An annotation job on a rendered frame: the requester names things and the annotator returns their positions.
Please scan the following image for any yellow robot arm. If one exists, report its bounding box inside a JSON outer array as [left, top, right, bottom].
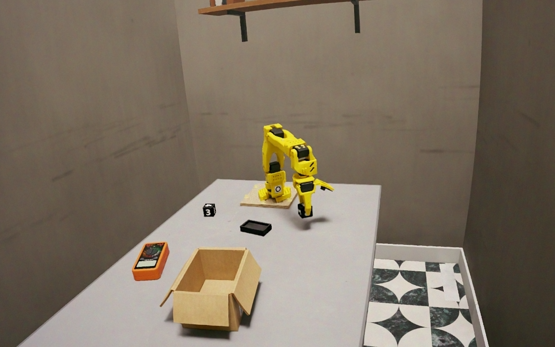
[[258, 124, 317, 202]]

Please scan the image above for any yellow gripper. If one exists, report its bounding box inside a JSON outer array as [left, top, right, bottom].
[[292, 173, 334, 216]]

